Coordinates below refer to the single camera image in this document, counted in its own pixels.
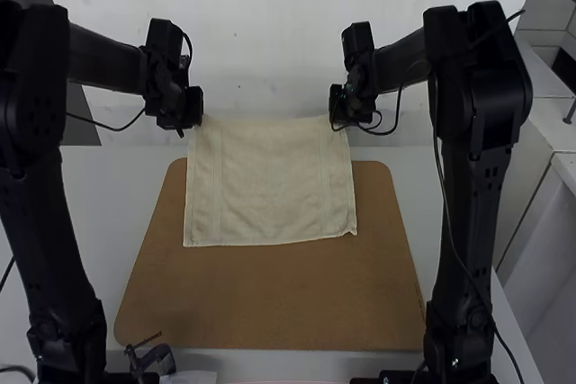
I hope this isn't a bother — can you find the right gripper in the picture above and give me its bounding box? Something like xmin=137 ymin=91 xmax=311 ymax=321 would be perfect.
xmin=328 ymin=53 xmax=380 ymax=129

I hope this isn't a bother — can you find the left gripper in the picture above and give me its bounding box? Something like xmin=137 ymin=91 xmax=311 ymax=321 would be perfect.
xmin=143 ymin=44 xmax=204 ymax=133

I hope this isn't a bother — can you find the pale towel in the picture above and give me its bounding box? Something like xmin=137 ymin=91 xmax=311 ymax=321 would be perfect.
xmin=182 ymin=113 xmax=360 ymax=249

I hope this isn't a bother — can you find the cork mat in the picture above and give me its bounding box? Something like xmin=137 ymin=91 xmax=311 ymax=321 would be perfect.
xmin=113 ymin=158 xmax=427 ymax=353

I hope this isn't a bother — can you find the black clamp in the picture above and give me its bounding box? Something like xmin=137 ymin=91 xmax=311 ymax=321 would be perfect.
xmin=124 ymin=329 xmax=177 ymax=384

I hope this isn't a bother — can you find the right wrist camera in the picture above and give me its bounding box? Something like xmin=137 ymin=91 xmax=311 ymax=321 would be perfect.
xmin=340 ymin=21 xmax=376 ymax=59

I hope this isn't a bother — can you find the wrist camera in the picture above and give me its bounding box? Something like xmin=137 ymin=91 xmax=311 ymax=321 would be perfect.
xmin=340 ymin=21 xmax=376 ymax=59
xmin=147 ymin=18 xmax=185 ymax=58

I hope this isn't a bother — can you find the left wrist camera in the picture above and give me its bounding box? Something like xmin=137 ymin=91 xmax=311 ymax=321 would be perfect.
xmin=147 ymin=18 xmax=185 ymax=58

